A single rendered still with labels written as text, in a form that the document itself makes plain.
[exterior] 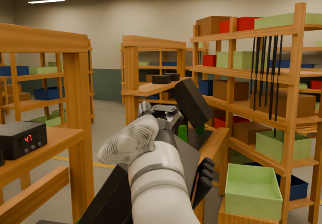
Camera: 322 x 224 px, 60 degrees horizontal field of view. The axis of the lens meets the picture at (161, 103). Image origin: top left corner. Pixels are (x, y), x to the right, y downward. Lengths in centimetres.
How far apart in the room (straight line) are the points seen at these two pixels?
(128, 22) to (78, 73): 929
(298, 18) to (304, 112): 97
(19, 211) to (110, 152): 96
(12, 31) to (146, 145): 77
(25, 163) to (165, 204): 66
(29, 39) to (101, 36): 1010
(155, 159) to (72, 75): 110
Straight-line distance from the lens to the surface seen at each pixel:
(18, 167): 90
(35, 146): 99
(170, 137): 41
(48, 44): 120
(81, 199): 159
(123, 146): 36
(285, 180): 317
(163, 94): 956
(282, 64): 881
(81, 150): 148
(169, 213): 31
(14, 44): 105
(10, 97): 1048
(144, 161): 36
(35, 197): 136
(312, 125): 758
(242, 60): 360
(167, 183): 33
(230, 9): 955
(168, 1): 1011
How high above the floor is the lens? 185
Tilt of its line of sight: 10 degrees down
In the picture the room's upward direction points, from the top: straight up
